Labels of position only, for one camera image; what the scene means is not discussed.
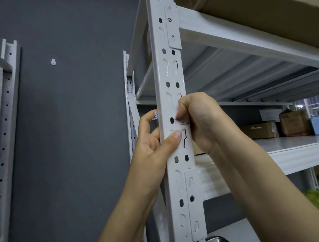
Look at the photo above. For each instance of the flat cardboard box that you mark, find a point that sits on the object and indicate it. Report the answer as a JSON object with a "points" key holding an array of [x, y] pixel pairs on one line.
{"points": [[259, 131]]}

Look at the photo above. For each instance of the white wall hook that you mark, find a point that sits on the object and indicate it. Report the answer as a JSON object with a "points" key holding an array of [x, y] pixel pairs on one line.
{"points": [[53, 61]]}

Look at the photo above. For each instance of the white paper sheet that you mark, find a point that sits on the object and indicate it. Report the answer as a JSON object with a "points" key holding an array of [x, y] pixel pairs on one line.
{"points": [[269, 114]]}

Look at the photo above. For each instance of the person's right forearm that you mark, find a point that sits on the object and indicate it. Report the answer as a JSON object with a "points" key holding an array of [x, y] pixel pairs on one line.
{"points": [[261, 189]]}

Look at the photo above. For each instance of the person's left hand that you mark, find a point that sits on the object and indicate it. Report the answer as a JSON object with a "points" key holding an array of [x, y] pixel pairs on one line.
{"points": [[147, 159]]}

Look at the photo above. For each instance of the blue-bordered white label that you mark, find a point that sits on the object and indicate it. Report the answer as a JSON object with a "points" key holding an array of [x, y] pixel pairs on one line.
{"points": [[155, 116], [180, 121]]}

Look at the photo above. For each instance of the white metal shelving rack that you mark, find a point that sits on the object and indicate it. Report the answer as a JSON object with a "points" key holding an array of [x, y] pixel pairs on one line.
{"points": [[231, 231]]}

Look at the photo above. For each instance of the person's right hand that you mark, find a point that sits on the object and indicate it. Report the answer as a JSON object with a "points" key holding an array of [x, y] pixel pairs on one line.
{"points": [[209, 124]]}

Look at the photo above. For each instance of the light blue box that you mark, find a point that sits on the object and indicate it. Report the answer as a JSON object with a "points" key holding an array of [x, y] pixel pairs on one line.
{"points": [[315, 126]]}

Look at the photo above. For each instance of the yellow-green plastic bag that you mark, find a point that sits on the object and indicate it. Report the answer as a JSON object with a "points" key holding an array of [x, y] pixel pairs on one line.
{"points": [[312, 197]]}

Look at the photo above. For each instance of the white perforated shelf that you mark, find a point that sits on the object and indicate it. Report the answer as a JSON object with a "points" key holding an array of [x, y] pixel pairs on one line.
{"points": [[162, 69]]}

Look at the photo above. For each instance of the large cardboard box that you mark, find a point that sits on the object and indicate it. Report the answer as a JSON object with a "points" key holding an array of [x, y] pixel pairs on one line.
{"points": [[261, 15]]}

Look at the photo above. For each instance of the brown box with red print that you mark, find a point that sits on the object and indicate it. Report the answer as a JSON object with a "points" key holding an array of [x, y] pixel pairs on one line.
{"points": [[295, 123]]}

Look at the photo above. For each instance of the steel tray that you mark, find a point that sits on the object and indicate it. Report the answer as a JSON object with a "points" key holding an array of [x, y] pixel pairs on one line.
{"points": [[219, 239]]}

